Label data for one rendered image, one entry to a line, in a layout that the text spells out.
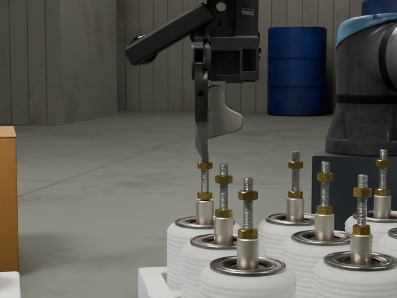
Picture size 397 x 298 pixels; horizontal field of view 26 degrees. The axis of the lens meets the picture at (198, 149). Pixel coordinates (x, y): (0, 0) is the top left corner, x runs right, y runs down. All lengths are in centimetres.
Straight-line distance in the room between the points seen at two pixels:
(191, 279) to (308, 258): 13
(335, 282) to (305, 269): 11
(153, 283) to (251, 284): 28
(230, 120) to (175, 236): 16
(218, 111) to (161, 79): 712
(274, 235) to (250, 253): 23
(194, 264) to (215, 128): 19
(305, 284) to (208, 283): 17
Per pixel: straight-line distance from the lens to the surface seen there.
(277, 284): 83
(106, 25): 726
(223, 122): 105
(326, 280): 87
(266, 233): 109
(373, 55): 143
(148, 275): 112
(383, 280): 86
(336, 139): 146
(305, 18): 792
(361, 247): 88
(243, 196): 84
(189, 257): 95
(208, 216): 108
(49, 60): 636
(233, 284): 82
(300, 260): 97
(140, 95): 823
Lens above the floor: 45
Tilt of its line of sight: 6 degrees down
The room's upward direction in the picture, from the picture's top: straight up
